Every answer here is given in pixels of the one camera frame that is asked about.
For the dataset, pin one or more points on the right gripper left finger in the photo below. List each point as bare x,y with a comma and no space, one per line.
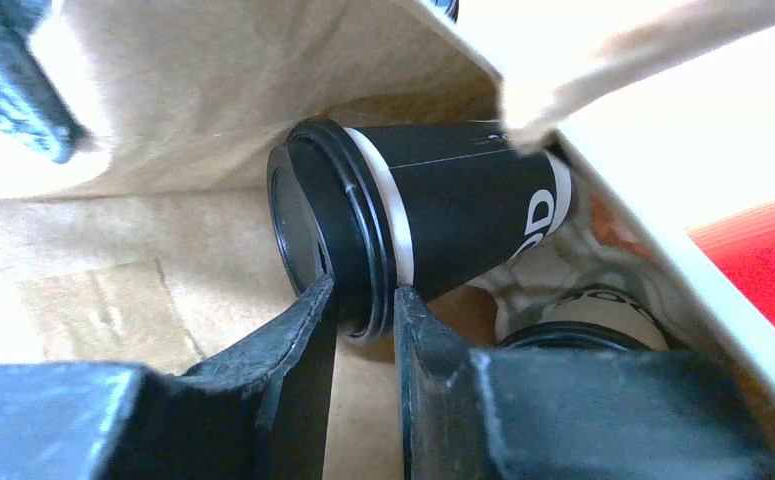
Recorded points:
256,410

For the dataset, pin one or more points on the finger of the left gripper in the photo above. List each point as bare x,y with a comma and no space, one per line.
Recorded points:
31,110

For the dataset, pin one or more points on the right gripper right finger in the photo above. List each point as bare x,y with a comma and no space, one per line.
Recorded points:
553,413

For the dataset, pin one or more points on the white paper cup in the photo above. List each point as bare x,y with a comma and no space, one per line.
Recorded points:
608,308

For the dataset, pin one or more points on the green paper bag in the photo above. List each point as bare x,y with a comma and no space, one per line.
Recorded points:
154,243

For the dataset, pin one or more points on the black coffee lid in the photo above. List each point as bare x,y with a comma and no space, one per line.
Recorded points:
329,219
572,335

